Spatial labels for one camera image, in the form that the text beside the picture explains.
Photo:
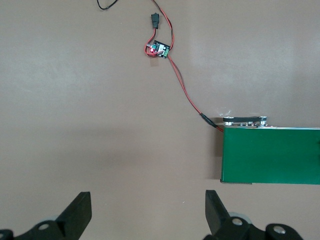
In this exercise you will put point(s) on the black conveyor motor drive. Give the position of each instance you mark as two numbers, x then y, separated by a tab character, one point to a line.
245	121

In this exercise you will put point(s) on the small black circuit board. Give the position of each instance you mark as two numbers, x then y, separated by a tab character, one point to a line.
161	48

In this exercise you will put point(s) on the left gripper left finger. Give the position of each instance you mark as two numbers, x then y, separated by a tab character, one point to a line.
75	220

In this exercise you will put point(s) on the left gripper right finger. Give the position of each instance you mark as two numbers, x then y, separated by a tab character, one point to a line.
220	225

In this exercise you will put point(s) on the green conveyor belt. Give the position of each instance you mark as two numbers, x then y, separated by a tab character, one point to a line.
270	156

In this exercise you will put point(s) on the black inline switch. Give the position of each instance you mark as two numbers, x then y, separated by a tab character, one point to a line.
155	20

